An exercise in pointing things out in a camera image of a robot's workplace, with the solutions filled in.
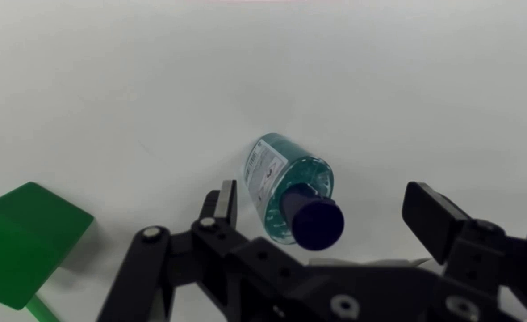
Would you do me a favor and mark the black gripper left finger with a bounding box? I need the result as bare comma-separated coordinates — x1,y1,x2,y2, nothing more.
97,178,277,322

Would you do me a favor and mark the teal bottle with blue cap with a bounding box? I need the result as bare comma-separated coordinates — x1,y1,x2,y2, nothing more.
242,131,347,253

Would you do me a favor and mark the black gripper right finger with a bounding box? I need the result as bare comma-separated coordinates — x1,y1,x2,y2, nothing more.
401,182,527,322

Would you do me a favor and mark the green cube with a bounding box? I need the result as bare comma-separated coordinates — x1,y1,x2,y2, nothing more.
0,182,97,312

